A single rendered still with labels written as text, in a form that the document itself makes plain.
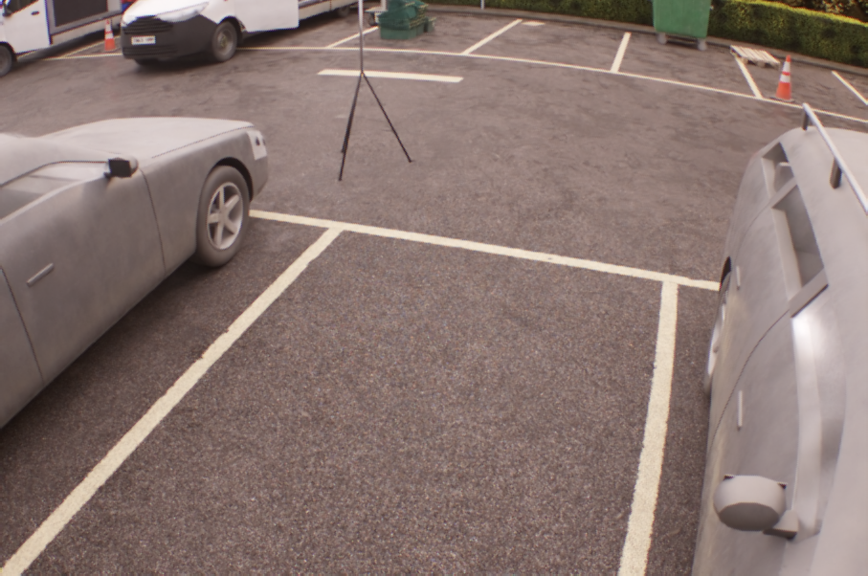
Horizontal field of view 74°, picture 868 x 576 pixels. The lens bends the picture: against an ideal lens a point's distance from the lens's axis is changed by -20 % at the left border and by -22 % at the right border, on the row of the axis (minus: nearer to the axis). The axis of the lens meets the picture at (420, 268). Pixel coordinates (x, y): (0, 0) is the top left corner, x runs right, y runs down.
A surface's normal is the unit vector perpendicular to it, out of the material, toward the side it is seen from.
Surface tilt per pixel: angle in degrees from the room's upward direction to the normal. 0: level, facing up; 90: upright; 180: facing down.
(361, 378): 0
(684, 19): 94
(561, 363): 0
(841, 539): 31
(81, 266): 83
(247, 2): 95
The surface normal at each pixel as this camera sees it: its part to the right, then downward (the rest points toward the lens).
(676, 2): -0.28, 0.53
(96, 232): 0.94, 0.04
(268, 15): 0.07, 0.52
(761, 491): 0.04, -0.66
